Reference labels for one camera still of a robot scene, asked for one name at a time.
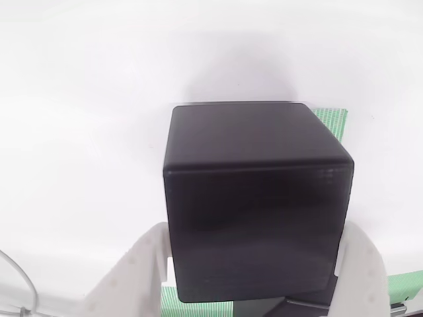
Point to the plain green striped tape strip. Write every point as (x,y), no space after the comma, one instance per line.
(198,303)

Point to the green striped square patch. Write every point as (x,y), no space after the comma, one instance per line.
(333,122)

